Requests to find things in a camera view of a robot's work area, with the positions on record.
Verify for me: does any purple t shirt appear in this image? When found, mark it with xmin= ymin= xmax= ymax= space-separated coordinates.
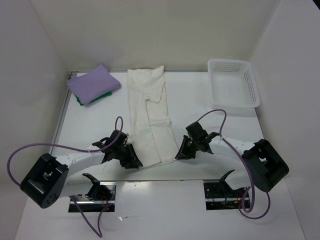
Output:
xmin=66 ymin=65 xmax=121 ymax=106

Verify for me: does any white cloth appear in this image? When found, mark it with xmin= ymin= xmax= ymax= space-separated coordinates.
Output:
xmin=127 ymin=66 xmax=178 ymax=168

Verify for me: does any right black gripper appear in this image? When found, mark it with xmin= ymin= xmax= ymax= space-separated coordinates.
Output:
xmin=175 ymin=134 xmax=200 ymax=160

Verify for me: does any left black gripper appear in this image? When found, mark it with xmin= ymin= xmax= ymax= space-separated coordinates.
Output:
xmin=113 ymin=143 xmax=143 ymax=169

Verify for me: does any white plastic basket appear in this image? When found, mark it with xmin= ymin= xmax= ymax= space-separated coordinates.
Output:
xmin=207 ymin=59 xmax=260 ymax=108

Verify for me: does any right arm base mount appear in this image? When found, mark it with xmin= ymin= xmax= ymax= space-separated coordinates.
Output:
xmin=203 ymin=180 xmax=246 ymax=211

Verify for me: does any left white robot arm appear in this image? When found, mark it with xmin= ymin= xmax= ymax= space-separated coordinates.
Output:
xmin=19 ymin=130 xmax=143 ymax=209

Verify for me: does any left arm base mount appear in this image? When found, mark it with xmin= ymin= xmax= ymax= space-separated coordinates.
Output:
xmin=72 ymin=183 xmax=116 ymax=213

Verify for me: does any green t shirt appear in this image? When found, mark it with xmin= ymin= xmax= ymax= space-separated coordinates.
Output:
xmin=75 ymin=90 xmax=113 ymax=107

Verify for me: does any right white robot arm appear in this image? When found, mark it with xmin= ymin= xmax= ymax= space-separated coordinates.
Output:
xmin=175 ymin=122 xmax=290 ymax=193

